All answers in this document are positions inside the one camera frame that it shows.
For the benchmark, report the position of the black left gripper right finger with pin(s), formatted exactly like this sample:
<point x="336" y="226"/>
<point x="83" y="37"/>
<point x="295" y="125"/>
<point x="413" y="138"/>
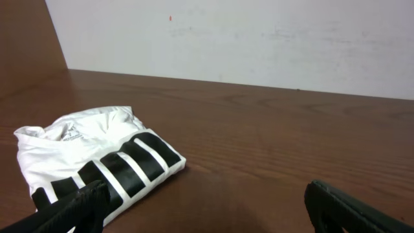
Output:
<point x="333" y="211"/>

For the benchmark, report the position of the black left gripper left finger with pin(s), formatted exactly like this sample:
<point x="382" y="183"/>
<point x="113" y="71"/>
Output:
<point x="82" y="211"/>

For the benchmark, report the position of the white shirt with black stripes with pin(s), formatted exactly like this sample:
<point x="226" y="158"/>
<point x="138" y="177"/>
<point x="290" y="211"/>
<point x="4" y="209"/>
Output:
<point x="106" y="143"/>

